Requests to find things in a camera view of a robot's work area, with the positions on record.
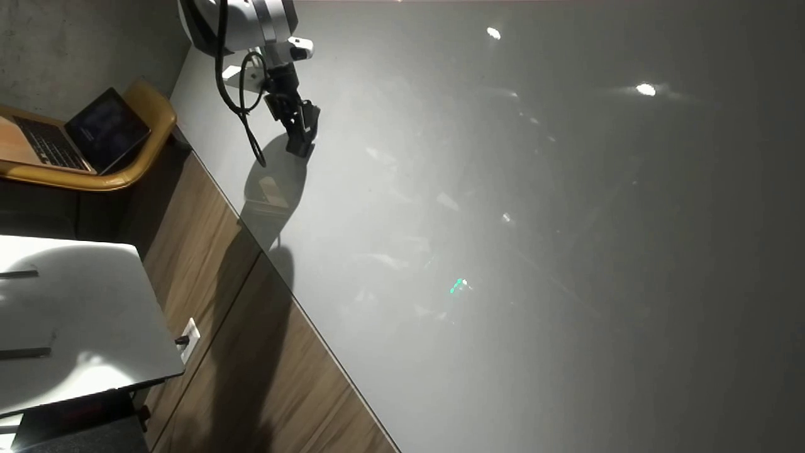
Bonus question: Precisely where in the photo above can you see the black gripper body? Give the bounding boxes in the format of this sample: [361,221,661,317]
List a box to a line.
[264,66,300,113]

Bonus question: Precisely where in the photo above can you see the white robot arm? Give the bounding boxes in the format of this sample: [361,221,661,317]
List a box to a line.
[176,0,319,157]

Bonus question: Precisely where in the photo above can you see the large white writing board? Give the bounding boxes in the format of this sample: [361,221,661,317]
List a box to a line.
[173,0,805,453]

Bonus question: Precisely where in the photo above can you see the small white board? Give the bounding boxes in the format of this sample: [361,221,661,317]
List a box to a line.
[0,235,184,415]

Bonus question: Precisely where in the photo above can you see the open laptop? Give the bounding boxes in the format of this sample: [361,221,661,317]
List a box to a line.
[0,88,147,175]

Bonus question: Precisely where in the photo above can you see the white table socket plate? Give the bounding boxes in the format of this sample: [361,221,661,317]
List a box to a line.
[176,317,200,362]

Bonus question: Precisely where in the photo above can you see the grey marker pen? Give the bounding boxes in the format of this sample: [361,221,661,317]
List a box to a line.
[0,270,37,279]

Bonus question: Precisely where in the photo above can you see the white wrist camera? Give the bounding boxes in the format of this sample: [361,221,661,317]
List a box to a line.
[261,37,313,68]

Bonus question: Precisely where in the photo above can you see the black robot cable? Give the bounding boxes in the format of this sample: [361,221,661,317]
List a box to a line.
[214,0,271,169]

